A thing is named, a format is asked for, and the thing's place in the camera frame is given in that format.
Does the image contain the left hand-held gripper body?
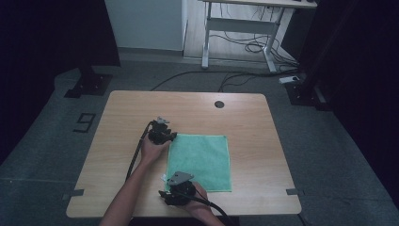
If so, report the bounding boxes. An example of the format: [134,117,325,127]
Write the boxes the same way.
[147,116,174,146]

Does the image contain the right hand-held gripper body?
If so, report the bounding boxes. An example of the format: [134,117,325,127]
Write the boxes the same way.
[166,170,198,207]

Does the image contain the green towel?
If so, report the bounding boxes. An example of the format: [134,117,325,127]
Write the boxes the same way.
[161,133,233,193]

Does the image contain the person's left hand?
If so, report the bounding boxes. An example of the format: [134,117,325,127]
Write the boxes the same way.
[138,136,173,168]

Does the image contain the person's right hand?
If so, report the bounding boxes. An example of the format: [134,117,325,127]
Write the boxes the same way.
[183,182,218,218]

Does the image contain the black stand base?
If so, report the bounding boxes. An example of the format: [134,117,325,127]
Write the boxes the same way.
[63,65,114,99]
[284,78,332,111]

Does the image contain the white cabinet panel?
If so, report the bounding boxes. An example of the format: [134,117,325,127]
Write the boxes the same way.
[104,0,188,52]

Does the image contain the white power strip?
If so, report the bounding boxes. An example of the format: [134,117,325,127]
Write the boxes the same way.
[279,75,301,85]

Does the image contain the dark curtain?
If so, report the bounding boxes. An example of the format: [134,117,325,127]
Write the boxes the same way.
[296,0,399,216]
[0,0,122,166]

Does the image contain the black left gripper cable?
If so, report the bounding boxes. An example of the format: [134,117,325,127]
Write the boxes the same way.
[124,120,157,184]

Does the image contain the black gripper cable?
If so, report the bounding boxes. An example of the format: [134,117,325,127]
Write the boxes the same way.
[124,120,157,184]
[179,190,234,226]

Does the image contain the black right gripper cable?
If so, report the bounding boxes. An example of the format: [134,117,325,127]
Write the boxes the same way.
[179,190,234,226]

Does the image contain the long black floor cable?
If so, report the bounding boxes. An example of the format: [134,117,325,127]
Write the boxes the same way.
[150,70,285,93]

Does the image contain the bundle of black cables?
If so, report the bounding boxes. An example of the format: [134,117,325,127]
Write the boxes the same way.
[209,3,299,72]

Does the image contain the white desk frame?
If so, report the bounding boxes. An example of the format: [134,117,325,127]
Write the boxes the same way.
[199,0,318,73]

